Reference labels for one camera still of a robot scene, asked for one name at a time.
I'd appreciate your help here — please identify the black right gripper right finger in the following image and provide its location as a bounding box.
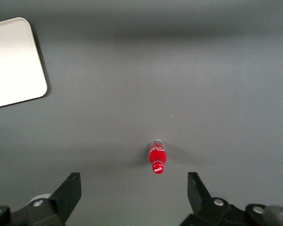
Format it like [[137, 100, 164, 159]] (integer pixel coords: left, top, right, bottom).
[[187, 171, 232, 214]]

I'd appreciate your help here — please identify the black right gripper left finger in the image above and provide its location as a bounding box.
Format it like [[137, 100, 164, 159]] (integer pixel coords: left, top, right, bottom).
[[49, 172, 82, 226]]

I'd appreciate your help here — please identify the beige plastic tray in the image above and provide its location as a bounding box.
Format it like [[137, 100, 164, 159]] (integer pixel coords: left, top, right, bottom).
[[0, 17, 48, 111]]

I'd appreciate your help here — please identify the red cola bottle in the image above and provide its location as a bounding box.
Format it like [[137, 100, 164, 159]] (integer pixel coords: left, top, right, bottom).
[[148, 139, 167, 175]]

